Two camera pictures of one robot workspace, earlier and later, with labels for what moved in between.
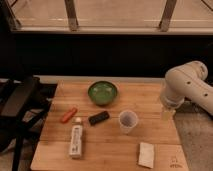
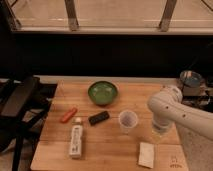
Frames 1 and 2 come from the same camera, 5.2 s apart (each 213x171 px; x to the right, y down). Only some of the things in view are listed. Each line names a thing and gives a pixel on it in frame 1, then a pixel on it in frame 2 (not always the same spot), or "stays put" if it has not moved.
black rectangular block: [98, 118] stays put
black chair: [23, 104] stays put
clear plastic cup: [127, 120] stays put
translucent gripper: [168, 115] to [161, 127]
